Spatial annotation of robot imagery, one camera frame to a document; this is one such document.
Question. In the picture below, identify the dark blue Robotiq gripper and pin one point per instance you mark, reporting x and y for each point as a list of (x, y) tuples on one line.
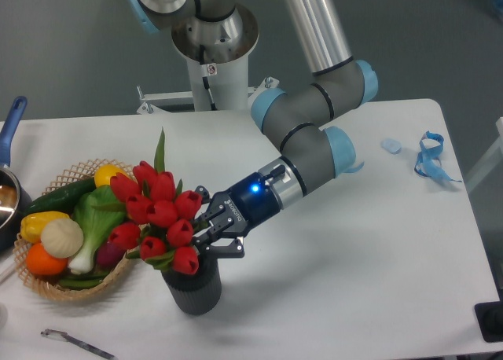
[(232, 213)]

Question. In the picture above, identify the red tulip bouquet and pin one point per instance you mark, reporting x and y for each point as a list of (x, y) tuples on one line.
[(161, 216)]

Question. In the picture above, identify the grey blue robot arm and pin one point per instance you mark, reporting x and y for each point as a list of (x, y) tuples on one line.
[(215, 37)]

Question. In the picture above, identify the dark grey ribbed vase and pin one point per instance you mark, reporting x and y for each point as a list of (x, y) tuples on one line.
[(199, 293)]

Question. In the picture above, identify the purple sweet potato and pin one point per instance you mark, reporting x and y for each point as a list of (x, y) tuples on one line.
[(109, 255)]

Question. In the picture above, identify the green bok choy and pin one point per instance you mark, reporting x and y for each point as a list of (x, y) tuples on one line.
[(97, 214)]

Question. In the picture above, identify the yellow squash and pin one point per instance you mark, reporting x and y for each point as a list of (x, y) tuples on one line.
[(104, 173)]

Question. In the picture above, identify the blue ribbon strip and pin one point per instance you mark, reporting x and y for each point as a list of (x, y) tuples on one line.
[(355, 168)]

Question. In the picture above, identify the green pea pods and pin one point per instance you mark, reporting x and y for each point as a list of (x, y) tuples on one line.
[(81, 282)]

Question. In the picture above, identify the green cucumber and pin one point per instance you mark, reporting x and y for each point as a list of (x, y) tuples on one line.
[(62, 199)]

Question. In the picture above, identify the orange fruit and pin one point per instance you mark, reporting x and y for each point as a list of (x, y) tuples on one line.
[(41, 263)]

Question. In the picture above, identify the woven wicker basket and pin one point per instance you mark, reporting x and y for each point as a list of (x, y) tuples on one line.
[(50, 288)]

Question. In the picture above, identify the yellow bell pepper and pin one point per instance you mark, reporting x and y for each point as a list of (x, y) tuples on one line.
[(32, 225)]

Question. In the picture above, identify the small translucent cap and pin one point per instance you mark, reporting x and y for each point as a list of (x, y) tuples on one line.
[(391, 145)]

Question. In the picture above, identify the blue ribbon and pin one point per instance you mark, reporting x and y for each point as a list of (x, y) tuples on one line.
[(428, 163)]

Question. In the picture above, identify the black device at edge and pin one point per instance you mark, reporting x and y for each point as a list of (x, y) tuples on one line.
[(489, 317)]

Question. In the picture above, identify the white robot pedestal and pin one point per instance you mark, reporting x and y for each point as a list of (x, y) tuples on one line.
[(213, 87)]

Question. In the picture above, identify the blue handled saucepan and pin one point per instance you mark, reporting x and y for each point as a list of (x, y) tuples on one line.
[(14, 199)]

